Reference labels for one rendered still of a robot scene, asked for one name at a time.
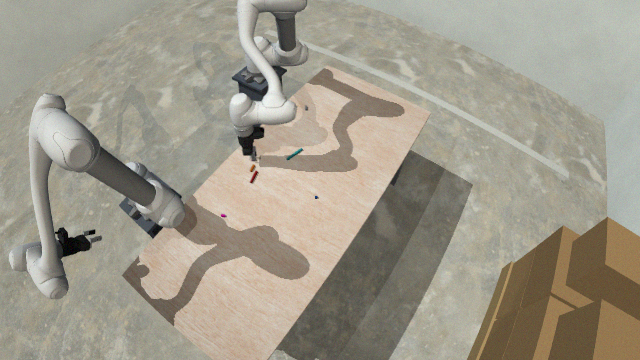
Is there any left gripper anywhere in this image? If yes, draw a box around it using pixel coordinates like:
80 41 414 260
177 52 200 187
234 125 264 161

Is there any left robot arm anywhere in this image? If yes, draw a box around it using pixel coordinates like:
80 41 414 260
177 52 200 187
229 0 308 130

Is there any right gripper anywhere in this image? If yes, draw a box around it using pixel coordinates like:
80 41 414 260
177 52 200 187
55 227 102 259

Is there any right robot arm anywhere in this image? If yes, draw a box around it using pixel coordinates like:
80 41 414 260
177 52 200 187
9 93 185 299

